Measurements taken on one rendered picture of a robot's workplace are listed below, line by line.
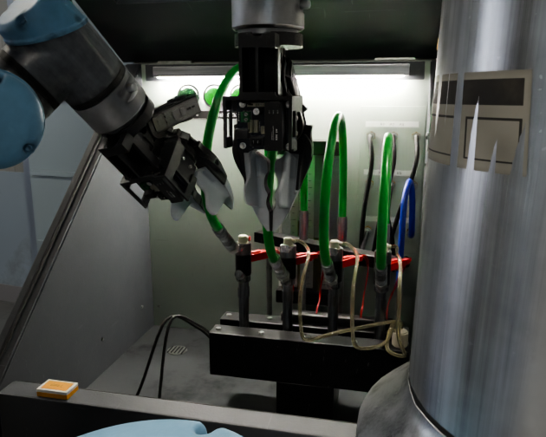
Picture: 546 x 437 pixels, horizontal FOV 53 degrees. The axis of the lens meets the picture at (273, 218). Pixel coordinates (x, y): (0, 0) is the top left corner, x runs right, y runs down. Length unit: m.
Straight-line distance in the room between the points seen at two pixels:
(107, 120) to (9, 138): 0.20
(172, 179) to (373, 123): 0.60
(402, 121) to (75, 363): 0.79
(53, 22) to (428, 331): 0.50
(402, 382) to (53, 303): 0.89
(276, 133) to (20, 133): 0.23
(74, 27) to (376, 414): 0.50
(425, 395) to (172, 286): 1.21
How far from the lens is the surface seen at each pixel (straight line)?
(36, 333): 1.01
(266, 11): 0.57
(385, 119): 1.17
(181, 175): 0.68
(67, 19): 0.61
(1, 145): 0.46
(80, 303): 1.11
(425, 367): 0.16
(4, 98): 0.46
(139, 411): 0.84
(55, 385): 0.92
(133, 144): 0.66
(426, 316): 0.16
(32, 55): 0.61
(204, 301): 1.34
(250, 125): 0.57
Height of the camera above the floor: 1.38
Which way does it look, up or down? 13 degrees down
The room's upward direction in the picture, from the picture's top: straight up
